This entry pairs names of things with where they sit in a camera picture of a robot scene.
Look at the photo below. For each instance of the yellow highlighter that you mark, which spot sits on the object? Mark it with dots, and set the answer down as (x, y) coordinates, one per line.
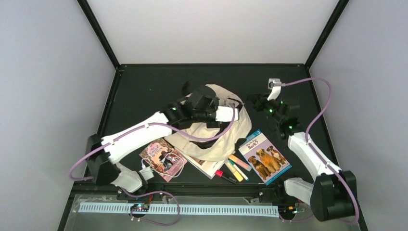
(233, 170)

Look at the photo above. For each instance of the light blue slotted cable duct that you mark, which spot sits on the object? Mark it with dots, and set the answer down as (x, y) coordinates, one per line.
(173, 209)

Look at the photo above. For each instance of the black frame post left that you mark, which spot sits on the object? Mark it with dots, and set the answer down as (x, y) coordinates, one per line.
(89, 14)

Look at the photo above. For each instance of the pink black highlighter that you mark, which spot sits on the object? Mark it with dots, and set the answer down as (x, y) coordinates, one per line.
(225, 176)

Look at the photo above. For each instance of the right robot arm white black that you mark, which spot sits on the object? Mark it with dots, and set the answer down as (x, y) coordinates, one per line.
(333, 194)

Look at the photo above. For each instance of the black frame post right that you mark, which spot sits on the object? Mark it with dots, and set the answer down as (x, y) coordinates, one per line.
(329, 26)

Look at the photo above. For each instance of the pink illustrated picture book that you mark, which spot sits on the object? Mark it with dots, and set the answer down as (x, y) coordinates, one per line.
(157, 147)

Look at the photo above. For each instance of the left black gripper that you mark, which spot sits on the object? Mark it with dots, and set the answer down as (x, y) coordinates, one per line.
(213, 126)

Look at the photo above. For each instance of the dog bark reader book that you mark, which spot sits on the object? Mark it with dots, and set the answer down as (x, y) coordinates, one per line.
(264, 158)

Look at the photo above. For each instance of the white teal marker pen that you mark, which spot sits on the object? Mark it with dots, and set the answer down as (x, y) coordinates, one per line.
(239, 170)

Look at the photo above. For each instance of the thick white coffee book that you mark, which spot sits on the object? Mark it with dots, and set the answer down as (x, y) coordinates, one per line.
(208, 168)

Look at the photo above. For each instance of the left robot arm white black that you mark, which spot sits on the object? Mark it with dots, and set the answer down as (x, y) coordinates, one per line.
(104, 155)

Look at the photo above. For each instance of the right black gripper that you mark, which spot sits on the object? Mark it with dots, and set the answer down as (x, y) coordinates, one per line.
(257, 102)

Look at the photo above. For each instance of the orange pastel highlighter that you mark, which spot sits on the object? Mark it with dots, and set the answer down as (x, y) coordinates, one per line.
(239, 162)

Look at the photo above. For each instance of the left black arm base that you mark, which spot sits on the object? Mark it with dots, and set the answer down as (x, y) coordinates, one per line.
(139, 197)

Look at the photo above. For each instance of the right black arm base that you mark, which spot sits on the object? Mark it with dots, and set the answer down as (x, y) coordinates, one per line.
(288, 206)

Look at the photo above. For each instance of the beige canvas backpack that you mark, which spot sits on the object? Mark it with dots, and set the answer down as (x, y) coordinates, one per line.
(214, 144)

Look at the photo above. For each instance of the black frame post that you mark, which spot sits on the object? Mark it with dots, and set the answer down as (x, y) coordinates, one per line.
(89, 14)
(329, 26)

